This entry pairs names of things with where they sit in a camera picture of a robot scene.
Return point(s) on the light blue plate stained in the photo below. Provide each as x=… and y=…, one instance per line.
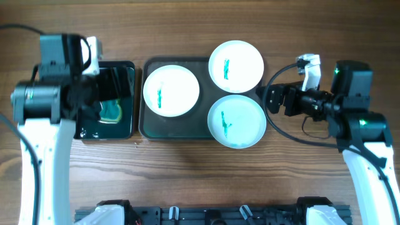
x=236, y=121

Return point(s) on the white plate top stained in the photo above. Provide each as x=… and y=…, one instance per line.
x=236, y=66

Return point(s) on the white plate stained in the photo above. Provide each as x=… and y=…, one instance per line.
x=236, y=66
x=171, y=91

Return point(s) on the black water tray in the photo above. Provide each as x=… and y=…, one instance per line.
x=91, y=129

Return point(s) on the dark grey serving tray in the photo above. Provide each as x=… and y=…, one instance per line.
x=191, y=125

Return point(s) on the green yellow sponge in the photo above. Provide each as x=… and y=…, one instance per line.
x=111, y=111

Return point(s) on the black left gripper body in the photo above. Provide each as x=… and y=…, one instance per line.
x=102, y=86

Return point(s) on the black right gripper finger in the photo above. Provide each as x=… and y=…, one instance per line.
x=274, y=102
x=277, y=89

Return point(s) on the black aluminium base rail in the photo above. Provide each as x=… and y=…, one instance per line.
x=286, y=214

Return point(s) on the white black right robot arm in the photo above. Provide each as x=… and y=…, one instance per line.
x=363, y=137

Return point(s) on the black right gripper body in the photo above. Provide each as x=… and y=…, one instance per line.
x=289, y=100

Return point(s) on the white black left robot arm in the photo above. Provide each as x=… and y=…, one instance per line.
x=65, y=87

